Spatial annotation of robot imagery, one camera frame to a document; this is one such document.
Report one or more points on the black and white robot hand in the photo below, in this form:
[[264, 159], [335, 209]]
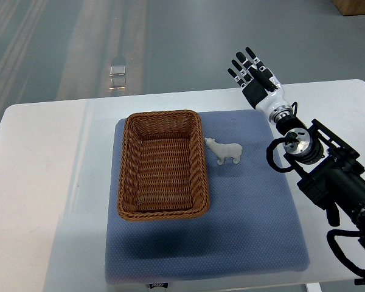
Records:
[[260, 86]]

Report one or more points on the white bear figurine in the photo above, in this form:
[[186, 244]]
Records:
[[223, 151]]

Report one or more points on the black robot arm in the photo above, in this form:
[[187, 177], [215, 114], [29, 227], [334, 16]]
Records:
[[330, 176]]

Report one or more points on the brown wicker basket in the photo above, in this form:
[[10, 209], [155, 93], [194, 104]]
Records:
[[163, 173]]

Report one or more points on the wooden box corner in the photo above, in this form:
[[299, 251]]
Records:
[[350, 7]]

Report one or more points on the blue fabric cushion mat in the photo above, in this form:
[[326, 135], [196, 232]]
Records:
[[251, 227]]

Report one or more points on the metal floor socket plate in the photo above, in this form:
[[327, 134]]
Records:
[[117, 70]]

